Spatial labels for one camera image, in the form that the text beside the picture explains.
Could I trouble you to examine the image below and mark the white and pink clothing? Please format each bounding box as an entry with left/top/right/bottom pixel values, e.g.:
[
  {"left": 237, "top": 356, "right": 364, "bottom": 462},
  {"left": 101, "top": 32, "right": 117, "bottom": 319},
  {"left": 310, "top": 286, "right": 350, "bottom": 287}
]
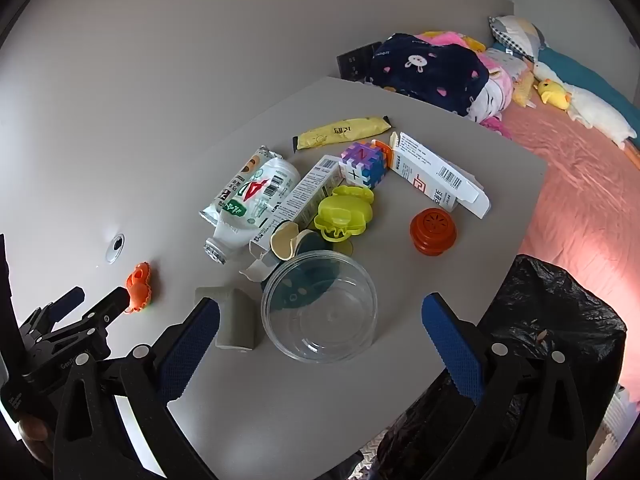
[{"left": 466, "top": 50, "right": 531, "bottom": 126}]

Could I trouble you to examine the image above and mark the black trash bag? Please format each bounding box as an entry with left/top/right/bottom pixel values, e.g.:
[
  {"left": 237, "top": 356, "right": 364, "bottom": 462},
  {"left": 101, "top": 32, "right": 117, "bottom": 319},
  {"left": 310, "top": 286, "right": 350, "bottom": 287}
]
[{"left": 375, "top": 254, "right": 629, "bottom": 480}]

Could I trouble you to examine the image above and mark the small orange plastic toy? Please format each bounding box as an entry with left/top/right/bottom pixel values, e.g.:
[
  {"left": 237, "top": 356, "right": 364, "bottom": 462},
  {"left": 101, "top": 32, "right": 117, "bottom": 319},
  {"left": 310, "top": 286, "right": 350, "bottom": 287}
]
[{"left": 125, "top": 262, "right": 154, "bottom": 314}]

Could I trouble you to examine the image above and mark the plaid pillow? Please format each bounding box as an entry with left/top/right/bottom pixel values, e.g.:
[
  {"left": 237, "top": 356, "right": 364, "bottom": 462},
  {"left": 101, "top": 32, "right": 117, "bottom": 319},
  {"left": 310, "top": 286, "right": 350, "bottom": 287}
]
[{"left": 488, "top": 14, "right": 547, "bottom": 64}]

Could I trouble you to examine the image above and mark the person's left hand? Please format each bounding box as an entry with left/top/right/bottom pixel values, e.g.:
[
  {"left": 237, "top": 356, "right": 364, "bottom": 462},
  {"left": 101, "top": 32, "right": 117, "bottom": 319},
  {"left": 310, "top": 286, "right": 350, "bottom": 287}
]
[{"left": 18, "top": 416, "right": 56, "bottom": 467}]

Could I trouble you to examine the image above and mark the black wall socket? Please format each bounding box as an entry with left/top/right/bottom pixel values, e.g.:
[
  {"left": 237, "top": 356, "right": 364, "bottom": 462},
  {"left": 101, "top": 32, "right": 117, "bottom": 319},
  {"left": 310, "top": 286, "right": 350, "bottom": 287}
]
[{"left": 336, "top": 42, "right": 384, "bottom": 81}]

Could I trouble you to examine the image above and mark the round table cable hole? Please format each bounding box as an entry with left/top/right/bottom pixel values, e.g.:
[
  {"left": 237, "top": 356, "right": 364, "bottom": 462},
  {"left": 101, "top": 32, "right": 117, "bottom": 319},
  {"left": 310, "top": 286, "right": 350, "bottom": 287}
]
[{"left": 105, "top": 233, "right": 126, "bottom": 265}]

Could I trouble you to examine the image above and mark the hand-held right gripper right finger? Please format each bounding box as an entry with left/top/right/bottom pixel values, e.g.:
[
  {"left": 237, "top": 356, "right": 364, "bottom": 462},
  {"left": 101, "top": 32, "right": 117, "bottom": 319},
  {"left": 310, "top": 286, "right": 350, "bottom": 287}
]
[{"left": 421, "top": 292, "right": 590, "bottom": 480}]

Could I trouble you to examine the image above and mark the teal and cream paper cup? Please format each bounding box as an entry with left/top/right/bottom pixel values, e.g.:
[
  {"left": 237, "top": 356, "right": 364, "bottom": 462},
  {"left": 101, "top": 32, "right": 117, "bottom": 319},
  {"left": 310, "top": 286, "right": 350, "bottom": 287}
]
[{"left": 270, "top": 222, "right": 346, "bottom": 311}]

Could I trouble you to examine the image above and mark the yellow duck plush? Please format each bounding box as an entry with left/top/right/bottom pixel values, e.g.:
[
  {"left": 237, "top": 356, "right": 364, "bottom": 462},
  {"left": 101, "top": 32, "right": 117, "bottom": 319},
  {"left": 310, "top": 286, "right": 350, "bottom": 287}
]
[{"left": 535, "top": 78, "right": 573, "bottom": 111}]

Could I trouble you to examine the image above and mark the bed with pink sheet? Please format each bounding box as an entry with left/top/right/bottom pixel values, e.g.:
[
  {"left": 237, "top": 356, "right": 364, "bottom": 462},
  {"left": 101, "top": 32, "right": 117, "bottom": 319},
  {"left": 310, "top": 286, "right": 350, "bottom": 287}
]
[{"left": 479, "top": 95, "right": 640, "bottom": 361}]

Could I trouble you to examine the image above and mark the white foam floor mat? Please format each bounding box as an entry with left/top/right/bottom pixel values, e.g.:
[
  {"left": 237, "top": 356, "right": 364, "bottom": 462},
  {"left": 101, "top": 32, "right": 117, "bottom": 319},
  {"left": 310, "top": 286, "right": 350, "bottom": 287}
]
[{"left": 589, "top": 384, "right": 639, "bottom": 472}]

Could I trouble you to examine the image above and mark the colourful foam puzzle cube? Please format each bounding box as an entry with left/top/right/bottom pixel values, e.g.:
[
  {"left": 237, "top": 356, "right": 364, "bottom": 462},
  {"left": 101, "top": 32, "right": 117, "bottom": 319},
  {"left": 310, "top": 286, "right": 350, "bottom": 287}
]
[{"left": 339, "top": 140, "right": 394, "bottom": 191}]

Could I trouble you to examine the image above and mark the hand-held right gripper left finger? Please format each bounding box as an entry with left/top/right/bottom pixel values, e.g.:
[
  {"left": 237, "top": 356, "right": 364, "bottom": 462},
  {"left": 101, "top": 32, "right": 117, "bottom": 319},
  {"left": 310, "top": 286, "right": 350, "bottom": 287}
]
[{"left": 52, "top": 297, "right": 221, "bottom": 480}]

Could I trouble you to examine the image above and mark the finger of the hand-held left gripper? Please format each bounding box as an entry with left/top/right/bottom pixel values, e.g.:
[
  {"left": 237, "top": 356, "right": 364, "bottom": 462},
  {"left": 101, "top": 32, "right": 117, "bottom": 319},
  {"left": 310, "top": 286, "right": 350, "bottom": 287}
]
[
  {"left": 19, "top": 286, "right": 86, "bottom": 333},
  {"left": 37, "top": 286, "right": 132, "bottom": 356}
]

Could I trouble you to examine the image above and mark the teal pillow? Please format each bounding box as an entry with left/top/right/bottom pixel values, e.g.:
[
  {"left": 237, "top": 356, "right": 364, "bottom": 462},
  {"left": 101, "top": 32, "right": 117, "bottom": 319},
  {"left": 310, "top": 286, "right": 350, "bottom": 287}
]
[{"left": 492, "top": 42, "right": 640, "bottom": 112}]

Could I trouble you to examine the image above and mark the yellow-green elephant plastic toy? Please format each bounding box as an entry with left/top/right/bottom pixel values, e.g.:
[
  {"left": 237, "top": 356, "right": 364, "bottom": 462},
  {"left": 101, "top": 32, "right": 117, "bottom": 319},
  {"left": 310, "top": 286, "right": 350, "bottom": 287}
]
[{"left": 313, "top": 185, "right": 375, "bottom": 244}]

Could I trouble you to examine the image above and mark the clear plastic bowl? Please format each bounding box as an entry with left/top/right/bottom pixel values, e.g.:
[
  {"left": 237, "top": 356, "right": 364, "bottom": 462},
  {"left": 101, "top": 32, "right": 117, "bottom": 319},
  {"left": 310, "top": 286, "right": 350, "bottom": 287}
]
[{"left": 260, "top": 250, "right": 379, "bottom": 364}]

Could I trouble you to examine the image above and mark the magenta cloth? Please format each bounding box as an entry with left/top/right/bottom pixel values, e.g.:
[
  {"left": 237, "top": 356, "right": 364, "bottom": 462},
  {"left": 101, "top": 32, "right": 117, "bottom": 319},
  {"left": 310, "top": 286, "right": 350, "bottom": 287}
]
[{"left": 479, "top": 116, "right": 515, "bottom": 140}]

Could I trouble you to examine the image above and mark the grey block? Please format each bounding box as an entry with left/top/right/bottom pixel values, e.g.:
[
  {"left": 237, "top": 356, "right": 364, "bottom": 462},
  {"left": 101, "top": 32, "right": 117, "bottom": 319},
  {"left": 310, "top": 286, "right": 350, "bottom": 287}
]
[{"left": 194, "top": 285, "right": 256, "bottom": 352}]

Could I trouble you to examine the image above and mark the white goose plush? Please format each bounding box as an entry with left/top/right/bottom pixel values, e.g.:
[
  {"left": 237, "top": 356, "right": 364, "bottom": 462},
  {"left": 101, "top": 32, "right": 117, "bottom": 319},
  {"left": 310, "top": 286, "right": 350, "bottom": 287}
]
[{"left": 532, "top": 60, "right": 640, "bottom": 150}]

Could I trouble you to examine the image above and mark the small yellow plush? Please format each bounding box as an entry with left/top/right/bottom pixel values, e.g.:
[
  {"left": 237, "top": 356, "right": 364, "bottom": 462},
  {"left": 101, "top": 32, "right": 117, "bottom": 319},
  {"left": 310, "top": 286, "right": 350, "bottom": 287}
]
[{"left": 512, "top": 72, "right": 537, "bottom": 109}]

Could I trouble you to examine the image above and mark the yellow snack packet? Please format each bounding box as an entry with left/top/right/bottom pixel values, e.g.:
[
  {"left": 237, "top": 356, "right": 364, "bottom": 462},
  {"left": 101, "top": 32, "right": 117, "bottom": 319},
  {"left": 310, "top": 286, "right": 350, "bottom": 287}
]
[{"left": 292, "top": 115, "right": 392, "bottom": 152}]

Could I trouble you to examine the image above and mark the white carton with red print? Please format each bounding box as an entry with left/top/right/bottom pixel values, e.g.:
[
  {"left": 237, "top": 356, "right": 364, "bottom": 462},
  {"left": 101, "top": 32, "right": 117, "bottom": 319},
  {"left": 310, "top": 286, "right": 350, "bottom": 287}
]
[{"left": 387, "top": 131, "right": 492, "bottom": 220}]

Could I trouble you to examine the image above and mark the navy bunny print blanket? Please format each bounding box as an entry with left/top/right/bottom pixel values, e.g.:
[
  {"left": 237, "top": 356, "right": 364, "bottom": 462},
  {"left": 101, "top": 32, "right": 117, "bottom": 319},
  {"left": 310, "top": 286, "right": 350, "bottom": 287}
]
[{"left": 364, "top": 33, "right": 491, "bottom": 117}]

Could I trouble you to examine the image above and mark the long white cardboard box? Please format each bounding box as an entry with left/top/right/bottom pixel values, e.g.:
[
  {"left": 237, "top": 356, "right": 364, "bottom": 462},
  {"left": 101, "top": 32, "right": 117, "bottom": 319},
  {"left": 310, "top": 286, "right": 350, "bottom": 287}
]
[{"left": 240, "top": 154, "right": 347, "bottom": 284}]

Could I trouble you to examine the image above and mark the pink plush blanket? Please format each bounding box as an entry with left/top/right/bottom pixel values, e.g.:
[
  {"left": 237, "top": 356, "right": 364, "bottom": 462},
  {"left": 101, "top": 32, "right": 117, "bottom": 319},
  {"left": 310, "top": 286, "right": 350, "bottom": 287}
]
[{"left": 414, "top": 30, "right": 488, "bottom": 54}]

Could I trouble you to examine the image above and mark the orange-red round plastic cap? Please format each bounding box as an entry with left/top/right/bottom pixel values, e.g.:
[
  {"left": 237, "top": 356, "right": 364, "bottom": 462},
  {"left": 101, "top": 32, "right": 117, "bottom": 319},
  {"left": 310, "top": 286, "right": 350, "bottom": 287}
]
[{"left": 409, "top": 207, "right": 457, "bottom": 257}]

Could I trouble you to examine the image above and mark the pale green snack wrapper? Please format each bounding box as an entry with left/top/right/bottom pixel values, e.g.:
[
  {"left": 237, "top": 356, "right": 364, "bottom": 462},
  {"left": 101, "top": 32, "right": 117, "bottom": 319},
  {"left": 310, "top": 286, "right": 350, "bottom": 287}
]
[{"left": 199, "top": 145, "right": 282, "bottom": 227}]

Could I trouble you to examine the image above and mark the white plastic bottle green label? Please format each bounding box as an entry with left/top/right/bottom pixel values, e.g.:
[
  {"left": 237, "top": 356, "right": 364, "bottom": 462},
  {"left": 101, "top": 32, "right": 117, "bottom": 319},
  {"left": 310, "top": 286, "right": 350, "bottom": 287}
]
[{"left": 203, "top": 157, "right": 302, "bottom": 265}]

